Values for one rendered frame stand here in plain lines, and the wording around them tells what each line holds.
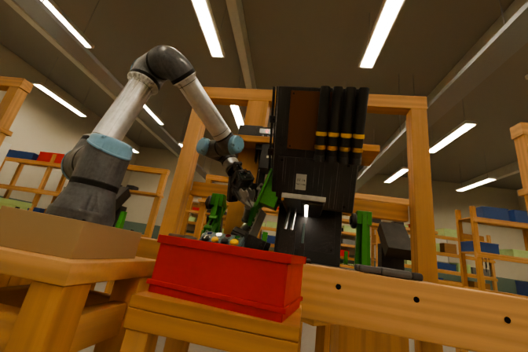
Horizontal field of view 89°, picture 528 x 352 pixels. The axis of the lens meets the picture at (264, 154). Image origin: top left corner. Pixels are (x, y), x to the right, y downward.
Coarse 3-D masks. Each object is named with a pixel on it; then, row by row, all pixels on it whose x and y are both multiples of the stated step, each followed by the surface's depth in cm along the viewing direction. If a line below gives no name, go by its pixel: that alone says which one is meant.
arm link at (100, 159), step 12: (96, 144) 70; (108, 144) 70; (120, 144) 72; (84, 156) 69; (96, 156) 68; (108, 156) 70; (120, 156) 72; (72, 168) 74; (84, 168) 67; (96, 168) 68; (108, 168) 69; (120, 168) 72; (96, 180) 67; (108, 180) 69; (120, 180) 73
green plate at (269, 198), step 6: (270, 168) 122; (270, 174) 121; (270, 180) 121; (264, 186) 119; (270, 186) 120; (264, 192) 119; (270, 192) 119; (258, 198) 117; (264, 198) 118; (270, 198) 118; (276, 198) 118; (258, 204) 119; (264, 204) 119; (270, 204) 117; (276, 204) 119; (276, 210) 124
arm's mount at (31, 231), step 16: (0, 208) 58; (16, 208) 58; (0, 224) 57; (16, 224) 56; (32, 224) 56; (48, 224) 55; (64, 224) 55; (80, 224) 54; (96, 224) 57; (0, 240) 55; (16, 240) 55; (32, 240) 54; (48, 240) 54; (64, 240) 53; (80, 240) 54; (96, 240) 58; (112, 240) 63; (128, 240) 68; (64, 256) 52; (80, 256) 54; (96, 256) 58; (112, 256) 63; (128, 256) 69
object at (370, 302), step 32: (320, 288) 81; (352, 288) 80; (384, 288) 79; (416, 288) 78; (448, 288) 77; (320, 320) 79; (352, 320) 77; (384, 320) 76; (416, 320) 75; (448, 320) 74; (480, 320) 73; (512, 320) 72
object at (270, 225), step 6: (222, 222) 792; (264, 222) 790; (270, 222) 788; (276, 222) 787; (264, 228) 778; (270, 228) 776; (276, 228) 782; (258, 234) 777; (270, 240) 771; (270, 246) 759
